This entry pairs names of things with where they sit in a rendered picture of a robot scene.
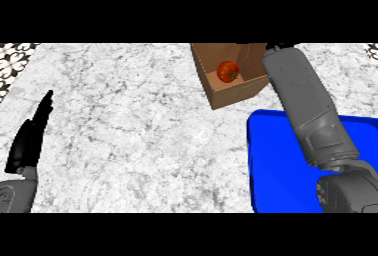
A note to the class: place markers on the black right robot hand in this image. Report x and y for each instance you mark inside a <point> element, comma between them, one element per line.
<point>281,45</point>

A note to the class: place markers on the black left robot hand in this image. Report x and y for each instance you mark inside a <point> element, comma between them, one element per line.
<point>30,133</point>

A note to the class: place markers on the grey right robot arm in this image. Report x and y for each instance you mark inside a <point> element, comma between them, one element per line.
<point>315,126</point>

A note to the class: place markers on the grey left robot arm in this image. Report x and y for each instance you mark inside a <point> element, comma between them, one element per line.
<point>18,193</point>

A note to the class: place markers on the red tomato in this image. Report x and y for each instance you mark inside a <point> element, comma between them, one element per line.
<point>228,71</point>

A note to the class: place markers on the brown cardboard box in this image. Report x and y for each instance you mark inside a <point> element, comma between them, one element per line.
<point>230,86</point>

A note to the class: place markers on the blue tray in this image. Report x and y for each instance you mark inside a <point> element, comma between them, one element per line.
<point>281,166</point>

